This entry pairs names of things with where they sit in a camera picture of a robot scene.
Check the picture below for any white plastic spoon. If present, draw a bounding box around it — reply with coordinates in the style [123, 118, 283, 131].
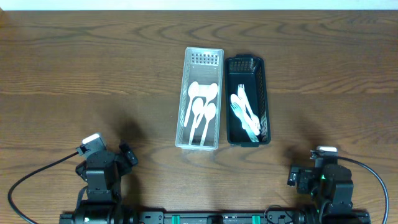
[196, 83, 218, 128]
[184, 82, 199, 127]
[188, 98, 204, 145]
[200, 103, 216, 146]
[230, 94, 253, 129]

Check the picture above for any white plastic fork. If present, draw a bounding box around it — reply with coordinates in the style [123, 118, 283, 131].
[238, 88, 261, 131]
[238, 84, 249, 109]

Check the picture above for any pale green plastic fork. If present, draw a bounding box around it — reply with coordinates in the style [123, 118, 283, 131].
[231, 103, 259, 142]

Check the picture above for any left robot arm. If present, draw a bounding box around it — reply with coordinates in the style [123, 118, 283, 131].
[70, 139, 139, 224]

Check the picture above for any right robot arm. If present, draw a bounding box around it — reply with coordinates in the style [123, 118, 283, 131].
[287, 156, 361, 224]

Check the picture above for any black plastic mesh basket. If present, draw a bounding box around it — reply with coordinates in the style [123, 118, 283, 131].
[224, 54, 271, 147]

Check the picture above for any clear plastic mesh basket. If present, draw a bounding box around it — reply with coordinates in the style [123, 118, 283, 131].
[175, 47, 224, 151]

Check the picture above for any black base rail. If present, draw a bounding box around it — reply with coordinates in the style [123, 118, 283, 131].
[58, 208, 373, 224]

